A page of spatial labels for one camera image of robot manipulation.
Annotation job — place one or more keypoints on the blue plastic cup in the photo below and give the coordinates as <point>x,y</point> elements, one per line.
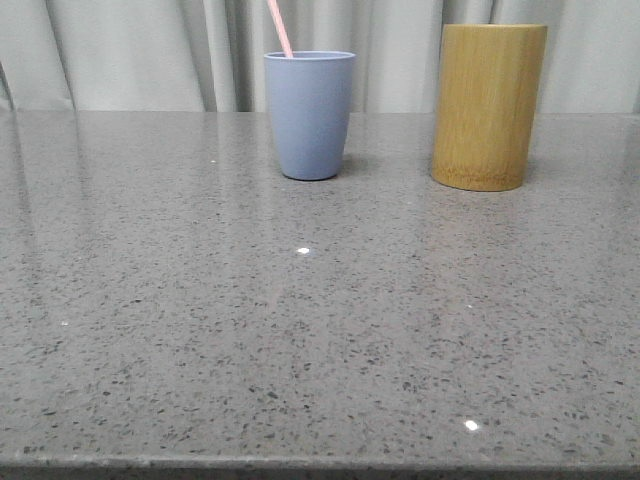
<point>309,101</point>

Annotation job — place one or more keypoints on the bamboo wooden cup holder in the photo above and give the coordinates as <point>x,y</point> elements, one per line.
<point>488,84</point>

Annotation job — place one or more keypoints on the grey white curtain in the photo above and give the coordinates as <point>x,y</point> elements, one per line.
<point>208,55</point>

